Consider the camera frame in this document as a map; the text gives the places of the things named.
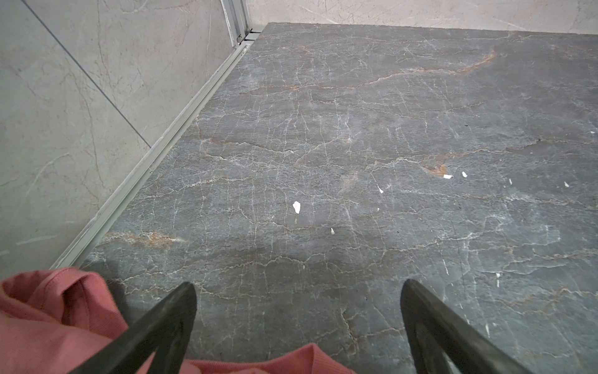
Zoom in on dark pink t-shirt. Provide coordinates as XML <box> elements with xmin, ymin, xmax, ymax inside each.
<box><xmin>1</xmin><ymin>267</ymin><xmax>346</xmax><ymax>373</ymax></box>

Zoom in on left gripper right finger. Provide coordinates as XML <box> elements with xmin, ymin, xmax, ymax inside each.
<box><xmin>400</xmin><ymin>279</ymin><xmax>530</xmax><ymax>373</ymax></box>

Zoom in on aluminium frame rails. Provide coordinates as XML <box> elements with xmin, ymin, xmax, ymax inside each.
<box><xmin>51</xmin><ymin>1</ymin><xmax>252</xmax><ymax>270</ymax></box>

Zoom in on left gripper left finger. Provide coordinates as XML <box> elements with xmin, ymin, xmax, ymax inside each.
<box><xmin>72</xmin><ymin>282</ymin><xmax>197</xmax><ymax>373</ymax></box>

